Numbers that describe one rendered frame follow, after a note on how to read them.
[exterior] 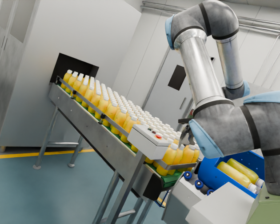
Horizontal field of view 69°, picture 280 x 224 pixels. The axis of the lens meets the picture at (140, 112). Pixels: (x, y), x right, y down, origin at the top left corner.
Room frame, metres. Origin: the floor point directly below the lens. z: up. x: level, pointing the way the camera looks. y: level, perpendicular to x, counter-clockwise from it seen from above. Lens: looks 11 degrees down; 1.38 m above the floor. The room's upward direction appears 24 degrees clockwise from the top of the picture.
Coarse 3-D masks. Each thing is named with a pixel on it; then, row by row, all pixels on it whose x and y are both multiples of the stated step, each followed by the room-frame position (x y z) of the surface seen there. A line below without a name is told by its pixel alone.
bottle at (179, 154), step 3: (177, 150) 1.11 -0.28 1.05; (180, 150) 1.12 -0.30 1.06; (177, 153) 1.11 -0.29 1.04; (180, 153) 1.11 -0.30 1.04; (177, 156) 1.10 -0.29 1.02; (180, 156) 1.11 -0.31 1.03; (177, 159) 1.10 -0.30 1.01; (180, 159) 1.12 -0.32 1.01; (174, 162) 1.10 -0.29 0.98; (177, 162) 1.11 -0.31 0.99; (171, 171) 1.10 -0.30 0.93; (174, 171) 1.11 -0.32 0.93; (171, 174) 1.11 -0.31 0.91
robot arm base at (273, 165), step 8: (264, 152) 0.49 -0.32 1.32; (272, 152) 0.47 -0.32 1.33; (264, 160) 0.50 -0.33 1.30; (272, 160) 0.47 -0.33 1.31; (264, 168) 0.50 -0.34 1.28; (272, 168) 0.46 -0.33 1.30; (264, 176) 0.50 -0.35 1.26; (272, 176) 0.47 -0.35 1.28; (272, 184) 0.45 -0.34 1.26; (272, 192) 0.45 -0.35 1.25
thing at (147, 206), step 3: (183, 129) 1.64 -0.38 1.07; (150, 201) 1.63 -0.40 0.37; (147, 204) 1.64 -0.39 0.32; (150, 204) 1.63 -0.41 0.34; (144, 207) 1.65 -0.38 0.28; (147, 207) 1.63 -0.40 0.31; (150, 207) 1.65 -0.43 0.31; (144, 210) 1.64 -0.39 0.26; (147, 210) 1.63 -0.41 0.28; (141, 213) 1.65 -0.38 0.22; (144, 213) 1.63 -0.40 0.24; (147, 213) 1.65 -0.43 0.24; (141, 216) 1.64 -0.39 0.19; (144, 216) 1.63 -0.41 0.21; (141, 219) 1.63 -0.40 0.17; (144, 219) 1.65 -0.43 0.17; (138, 222) 1.64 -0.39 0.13; (141, 222) 1.63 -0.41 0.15
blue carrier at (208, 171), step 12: (228, 156) 1.18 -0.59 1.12; (240, 156) 1.13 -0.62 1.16; (252, 156) 1.06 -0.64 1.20; (204, 168) 0.98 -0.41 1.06; (216, 168) 0.94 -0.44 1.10; (252, 168) 1.09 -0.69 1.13; (204, 180) 0.99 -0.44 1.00; (216, 180) 0.93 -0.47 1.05; (228, 180) 0.89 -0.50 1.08; (264, 180) 1.04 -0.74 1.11; (252, 192) 0.83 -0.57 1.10
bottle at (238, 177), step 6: (222, 162) 1.00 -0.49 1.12; (222, 168) 0.98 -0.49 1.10; (228, 168) 0.97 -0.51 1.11; (234, 168) 0.98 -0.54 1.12; (228, 174) 0.95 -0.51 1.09; (234, 174) 0.94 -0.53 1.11; (240, 174) 0.94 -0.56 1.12; (240, 180) 0.92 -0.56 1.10; (246, 180) 0.91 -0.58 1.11; (246, 186) 0.90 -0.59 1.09
